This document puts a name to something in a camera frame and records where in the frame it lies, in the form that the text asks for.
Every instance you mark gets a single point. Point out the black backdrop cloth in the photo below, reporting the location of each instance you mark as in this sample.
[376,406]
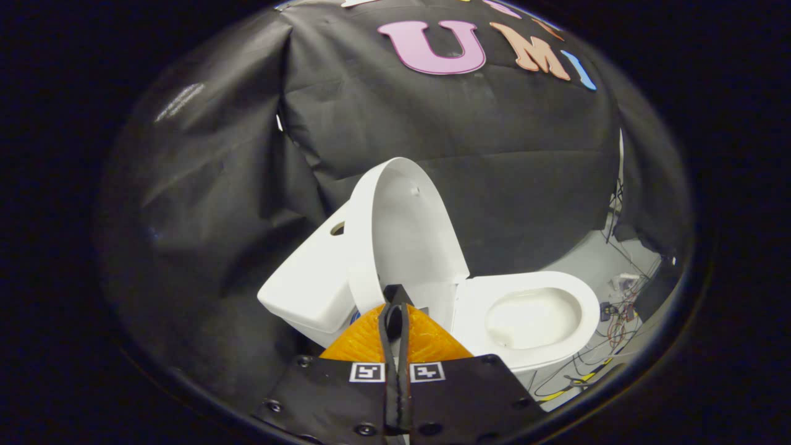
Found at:
[494,154]

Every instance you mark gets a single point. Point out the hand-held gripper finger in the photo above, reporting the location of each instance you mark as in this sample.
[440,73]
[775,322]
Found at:
[405,395]
[389,395]

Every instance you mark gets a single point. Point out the metal backdrop stand pole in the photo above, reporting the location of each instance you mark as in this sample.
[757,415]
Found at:
[620,154]

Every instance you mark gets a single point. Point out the white toilet lid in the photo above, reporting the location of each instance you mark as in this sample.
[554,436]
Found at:
[408,235]

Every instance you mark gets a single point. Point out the white toilet seat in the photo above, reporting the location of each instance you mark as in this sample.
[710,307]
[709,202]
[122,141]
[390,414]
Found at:
[473,321]

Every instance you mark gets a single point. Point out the white toilet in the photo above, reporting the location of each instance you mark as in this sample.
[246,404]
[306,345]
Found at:
[309,290]

